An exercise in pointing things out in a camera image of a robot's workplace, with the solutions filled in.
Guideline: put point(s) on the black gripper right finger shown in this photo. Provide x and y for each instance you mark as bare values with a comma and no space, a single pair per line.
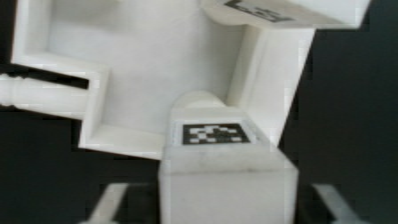
323,207

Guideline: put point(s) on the white chair leg with screw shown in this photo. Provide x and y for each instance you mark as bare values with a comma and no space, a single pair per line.
318,14

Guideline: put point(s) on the white chair leg block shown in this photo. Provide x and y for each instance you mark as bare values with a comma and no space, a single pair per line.
227,178

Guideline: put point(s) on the white chair seat piece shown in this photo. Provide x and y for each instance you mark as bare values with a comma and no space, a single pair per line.
190,66

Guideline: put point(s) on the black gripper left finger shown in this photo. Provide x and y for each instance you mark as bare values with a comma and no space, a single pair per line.
126,205

